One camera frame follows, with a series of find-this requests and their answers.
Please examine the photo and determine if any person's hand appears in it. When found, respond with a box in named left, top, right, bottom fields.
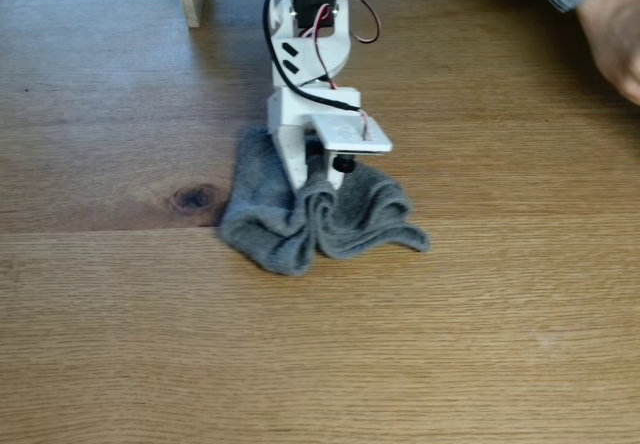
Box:
left=577, top=0, right=640, bottom=106

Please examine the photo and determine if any red white black wire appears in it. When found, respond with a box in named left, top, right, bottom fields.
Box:
left=310, top=0, right=381, bottom=141

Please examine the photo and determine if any grey terry cloth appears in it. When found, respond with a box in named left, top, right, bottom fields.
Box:
left=217, top=124, right=432, bottom=278

